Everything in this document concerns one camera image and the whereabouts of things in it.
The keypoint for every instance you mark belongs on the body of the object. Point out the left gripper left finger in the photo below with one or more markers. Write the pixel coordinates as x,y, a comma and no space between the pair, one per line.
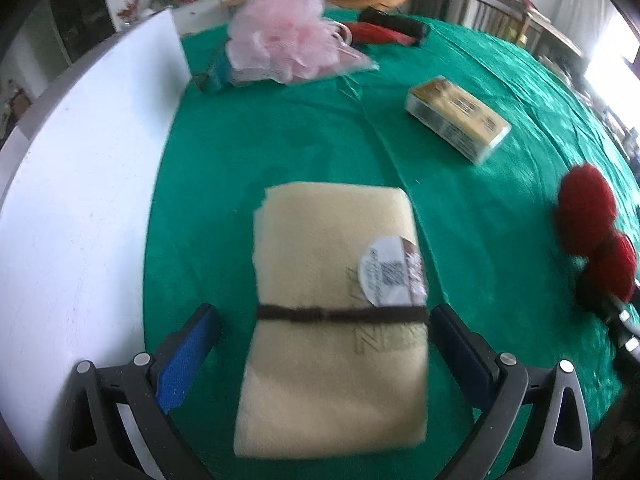
94,443

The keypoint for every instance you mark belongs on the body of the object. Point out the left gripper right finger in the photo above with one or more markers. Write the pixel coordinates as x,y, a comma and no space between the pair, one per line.
556,440

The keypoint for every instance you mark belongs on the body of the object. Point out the cream towel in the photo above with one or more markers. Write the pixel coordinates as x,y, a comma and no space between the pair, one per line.
338,359

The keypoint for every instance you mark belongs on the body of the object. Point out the red pompom earmuffs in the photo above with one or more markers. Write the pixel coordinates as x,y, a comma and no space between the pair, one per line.
607,285

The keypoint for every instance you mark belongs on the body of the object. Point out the tissue pack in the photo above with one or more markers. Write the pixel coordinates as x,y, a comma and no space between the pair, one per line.
463,121

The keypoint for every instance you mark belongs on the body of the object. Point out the black fuzzy item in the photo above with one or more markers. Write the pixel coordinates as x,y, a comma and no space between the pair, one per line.
398,22

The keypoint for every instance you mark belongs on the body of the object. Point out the pink bath pouf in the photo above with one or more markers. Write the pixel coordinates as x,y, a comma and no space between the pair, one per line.
264,31

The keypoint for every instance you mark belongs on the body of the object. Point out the red snack packet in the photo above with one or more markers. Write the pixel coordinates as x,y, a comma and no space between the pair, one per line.
366,33

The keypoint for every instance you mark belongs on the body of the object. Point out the pink packaged item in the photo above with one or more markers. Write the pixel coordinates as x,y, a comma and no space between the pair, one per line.
288,71

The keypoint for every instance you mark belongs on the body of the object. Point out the white cardboard box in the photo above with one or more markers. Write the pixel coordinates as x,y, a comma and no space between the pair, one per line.
74,216

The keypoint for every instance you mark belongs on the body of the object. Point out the wooden shelf rack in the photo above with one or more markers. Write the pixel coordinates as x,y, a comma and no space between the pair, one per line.
519,22

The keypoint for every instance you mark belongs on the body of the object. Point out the red flower arrangement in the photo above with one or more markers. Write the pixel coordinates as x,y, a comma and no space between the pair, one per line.
129,13

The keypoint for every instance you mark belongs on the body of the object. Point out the white tv cabinet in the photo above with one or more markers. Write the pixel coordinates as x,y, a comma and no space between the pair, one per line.
200,15

